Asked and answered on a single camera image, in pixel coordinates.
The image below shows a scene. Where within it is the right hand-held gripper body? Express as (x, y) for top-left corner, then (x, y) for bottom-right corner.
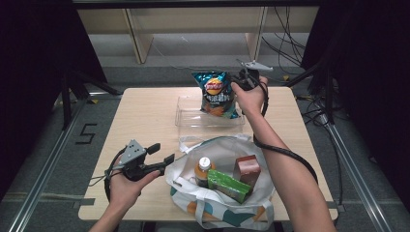
(231, 58), (275, 92)

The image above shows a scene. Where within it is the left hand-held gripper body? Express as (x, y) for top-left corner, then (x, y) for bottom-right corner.
(112, 138), (153, 183)

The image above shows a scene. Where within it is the blue chip bag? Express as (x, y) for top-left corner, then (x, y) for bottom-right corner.
(190, 70), (242, 120)

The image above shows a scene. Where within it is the clear plastic tray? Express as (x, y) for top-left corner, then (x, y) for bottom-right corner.
(174, 94), (248, 143)

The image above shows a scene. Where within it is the green carton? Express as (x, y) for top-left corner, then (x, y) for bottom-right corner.
(206, 168), (254, 205)

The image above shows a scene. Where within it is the brown carton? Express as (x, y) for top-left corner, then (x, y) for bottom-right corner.
(232, 154), (262, 190)

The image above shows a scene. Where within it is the white patterned tote bag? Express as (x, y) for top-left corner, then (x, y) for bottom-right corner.
(164, 133), (277, 232)

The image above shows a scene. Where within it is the person's right hand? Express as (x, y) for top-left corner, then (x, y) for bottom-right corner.
(229, 75), (270, 119)

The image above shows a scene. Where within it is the person's left hand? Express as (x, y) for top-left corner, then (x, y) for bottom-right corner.
(108, 168), (161, 213)

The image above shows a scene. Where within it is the orange juice bottle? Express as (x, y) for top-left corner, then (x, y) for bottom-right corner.
(193, 156), (217, 189)

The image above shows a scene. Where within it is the black metal stand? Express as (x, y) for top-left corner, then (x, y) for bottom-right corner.
(60, 66), (121, 131)
(284, 60), (337, 126)

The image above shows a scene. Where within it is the black curtain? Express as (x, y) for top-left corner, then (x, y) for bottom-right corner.
(301, 0), (410, 215)
(0, 0), (108, 201)

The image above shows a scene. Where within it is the light wooden desk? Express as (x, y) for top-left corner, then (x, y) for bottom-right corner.
(72, 0), (321, 65)

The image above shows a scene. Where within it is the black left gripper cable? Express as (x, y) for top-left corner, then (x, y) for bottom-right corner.
(88, 146), (128, 203)

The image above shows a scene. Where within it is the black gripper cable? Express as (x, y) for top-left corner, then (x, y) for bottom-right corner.
(252, 80), (319, 186)
(88, 146), (128, 203)

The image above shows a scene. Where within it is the bundle of black floor cables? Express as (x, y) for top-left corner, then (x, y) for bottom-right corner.
(260, 6), (308, 75)

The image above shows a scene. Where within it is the thin white floor cable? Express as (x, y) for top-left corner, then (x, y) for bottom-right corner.
(150, 41), (288, 83)

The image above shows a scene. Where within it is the tangle of black cables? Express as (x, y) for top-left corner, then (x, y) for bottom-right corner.
(294, 93), (331, 128)

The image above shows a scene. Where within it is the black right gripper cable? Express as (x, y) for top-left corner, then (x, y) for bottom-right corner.
(252, 80), (319, 186)

